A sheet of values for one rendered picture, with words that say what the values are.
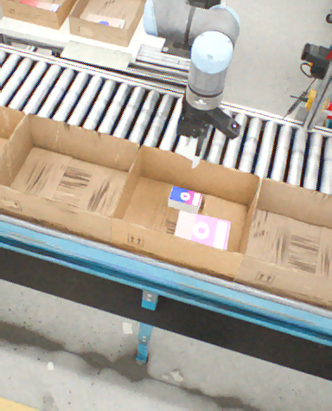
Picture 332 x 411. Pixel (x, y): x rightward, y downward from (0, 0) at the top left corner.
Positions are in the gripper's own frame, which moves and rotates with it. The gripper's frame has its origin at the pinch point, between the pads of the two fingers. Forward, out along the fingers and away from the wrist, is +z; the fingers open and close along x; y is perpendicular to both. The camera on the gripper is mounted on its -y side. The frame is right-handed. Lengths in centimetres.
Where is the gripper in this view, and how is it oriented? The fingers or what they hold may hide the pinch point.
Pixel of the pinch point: (201, 151)
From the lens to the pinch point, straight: 141.1
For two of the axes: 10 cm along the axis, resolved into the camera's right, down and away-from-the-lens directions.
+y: -9.6, -2.6, 1.0
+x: -2.7, 7.7, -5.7
